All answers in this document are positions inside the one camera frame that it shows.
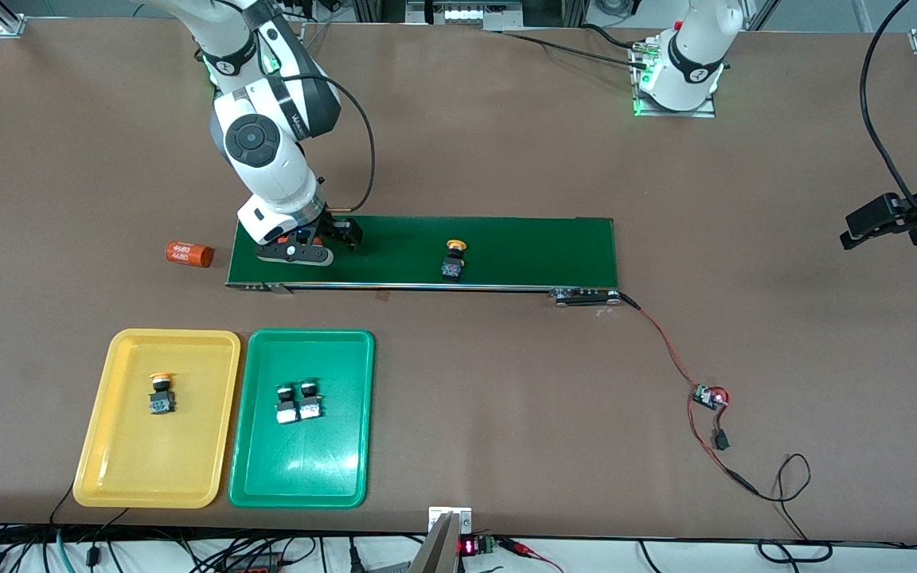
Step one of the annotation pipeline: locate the black cable with inline plug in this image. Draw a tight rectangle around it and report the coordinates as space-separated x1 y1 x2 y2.
86 509 131 567

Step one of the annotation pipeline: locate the orange black power strip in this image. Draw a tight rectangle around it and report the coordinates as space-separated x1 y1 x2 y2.
224 552 284 573

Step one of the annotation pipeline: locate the green conveyor belt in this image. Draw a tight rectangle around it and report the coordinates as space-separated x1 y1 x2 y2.
225 212 622 307

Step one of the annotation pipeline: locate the white power strip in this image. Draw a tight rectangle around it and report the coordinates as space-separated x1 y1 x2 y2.
407 0 523 26

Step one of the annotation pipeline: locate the small green circuit board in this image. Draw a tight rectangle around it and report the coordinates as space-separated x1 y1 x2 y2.
693 384 732 411

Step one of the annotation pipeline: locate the green plastic tray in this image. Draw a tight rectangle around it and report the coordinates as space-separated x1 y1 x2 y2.
228 328 376 509

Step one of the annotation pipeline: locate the looped black cable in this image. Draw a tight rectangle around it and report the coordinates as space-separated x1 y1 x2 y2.
755 454 835 563

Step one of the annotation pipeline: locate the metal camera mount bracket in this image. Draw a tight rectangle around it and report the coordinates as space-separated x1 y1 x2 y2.
409 506 474 573

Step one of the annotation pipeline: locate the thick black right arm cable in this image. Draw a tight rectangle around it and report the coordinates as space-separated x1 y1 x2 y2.
279 73 377 214

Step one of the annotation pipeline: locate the green push button switch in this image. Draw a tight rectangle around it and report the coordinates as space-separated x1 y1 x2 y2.
299 381 325 422
274 385 302 426

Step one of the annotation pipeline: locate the red and black wire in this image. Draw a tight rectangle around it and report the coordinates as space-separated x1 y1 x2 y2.
620 293 760 496

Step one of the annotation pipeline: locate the black cable across table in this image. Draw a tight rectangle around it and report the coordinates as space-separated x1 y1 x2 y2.
498 30 652 71

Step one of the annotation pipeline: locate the yellow push button switch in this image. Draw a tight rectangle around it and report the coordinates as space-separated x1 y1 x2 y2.
441 239 469 283
146 372 178 416

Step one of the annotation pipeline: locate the red test lead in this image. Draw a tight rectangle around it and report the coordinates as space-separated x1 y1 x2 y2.
498 537 564 573

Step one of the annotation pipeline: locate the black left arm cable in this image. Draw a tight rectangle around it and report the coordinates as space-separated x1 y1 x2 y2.
859 0 917 229

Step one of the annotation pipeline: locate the yellow plastic tray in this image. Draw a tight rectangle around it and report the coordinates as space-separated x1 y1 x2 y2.
72 328 242 509

